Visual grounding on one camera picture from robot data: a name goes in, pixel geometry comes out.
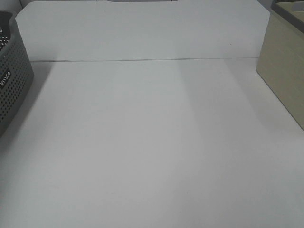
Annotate beige storage box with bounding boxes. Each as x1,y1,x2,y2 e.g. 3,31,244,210
256,0,304,128

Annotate grey perforated plastic basket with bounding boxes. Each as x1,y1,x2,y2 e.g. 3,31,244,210
0,10,34,135

